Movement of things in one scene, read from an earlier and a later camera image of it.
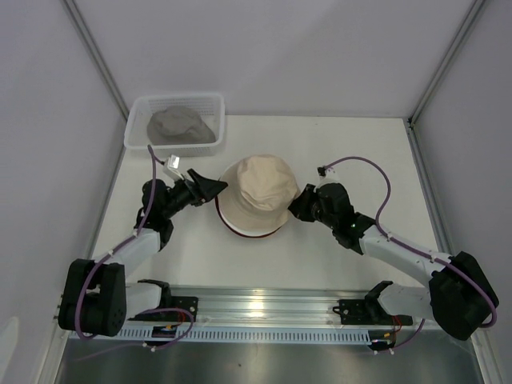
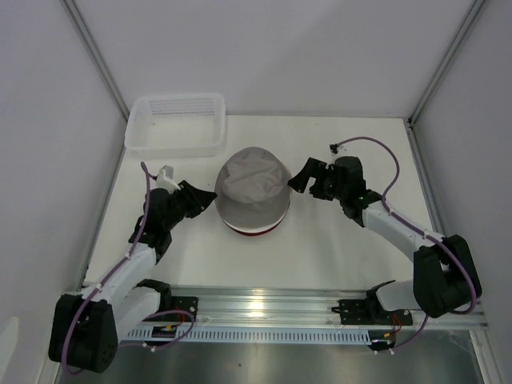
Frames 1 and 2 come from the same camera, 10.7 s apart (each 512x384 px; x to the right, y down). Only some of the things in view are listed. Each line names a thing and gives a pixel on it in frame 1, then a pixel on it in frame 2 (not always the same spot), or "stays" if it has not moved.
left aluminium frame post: x=74 y=14 stays
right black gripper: x=300 y=210 → x=313 y=168
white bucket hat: x=243 y=232 → x=256 y=230
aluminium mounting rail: x=263 y=306 stays
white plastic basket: x=187 y=125 stays
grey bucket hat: x=178 y=125 → x=252 y=187
